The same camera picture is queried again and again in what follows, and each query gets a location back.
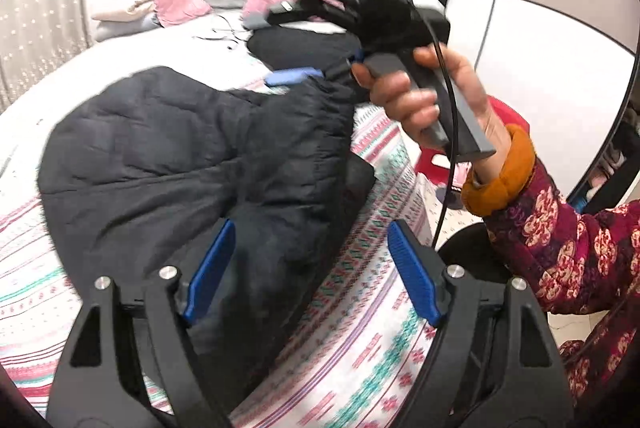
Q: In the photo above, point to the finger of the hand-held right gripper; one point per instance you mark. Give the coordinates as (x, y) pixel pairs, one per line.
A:
(257, 20)
(292, 76)

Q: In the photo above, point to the black round stool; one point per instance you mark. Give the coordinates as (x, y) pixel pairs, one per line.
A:
(465, 243)

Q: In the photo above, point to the beige folded cloth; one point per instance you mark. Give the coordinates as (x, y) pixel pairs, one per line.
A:
(120, 13)

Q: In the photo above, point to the person's floral jacket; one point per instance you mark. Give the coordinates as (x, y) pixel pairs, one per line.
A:
(590, 373)

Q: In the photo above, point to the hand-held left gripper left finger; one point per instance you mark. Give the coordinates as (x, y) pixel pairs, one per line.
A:
(212, 268)

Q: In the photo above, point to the black puffer jacket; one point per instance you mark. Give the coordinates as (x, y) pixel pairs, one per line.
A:
(150, 148)

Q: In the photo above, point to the red plastic stool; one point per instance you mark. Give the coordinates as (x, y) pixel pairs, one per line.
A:
(435, 165)

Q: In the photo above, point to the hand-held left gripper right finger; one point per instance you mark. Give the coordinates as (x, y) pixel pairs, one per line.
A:
(412, 278)

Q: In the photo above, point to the patterned bed sheet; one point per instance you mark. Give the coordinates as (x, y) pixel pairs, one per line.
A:
(360, 333)

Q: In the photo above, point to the beige dotted curtain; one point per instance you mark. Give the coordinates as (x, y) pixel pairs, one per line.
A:
(40, 8)

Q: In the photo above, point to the person's right forearm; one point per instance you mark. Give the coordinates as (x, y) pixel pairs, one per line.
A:
(565, 248)

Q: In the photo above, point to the person's right hand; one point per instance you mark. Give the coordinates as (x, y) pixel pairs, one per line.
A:
(480, 108)

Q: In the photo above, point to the white panelled wardrobe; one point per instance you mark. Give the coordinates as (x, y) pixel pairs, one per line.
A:
(550, 58)

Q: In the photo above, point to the black folded garment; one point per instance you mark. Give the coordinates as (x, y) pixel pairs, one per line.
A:
(300, 48)

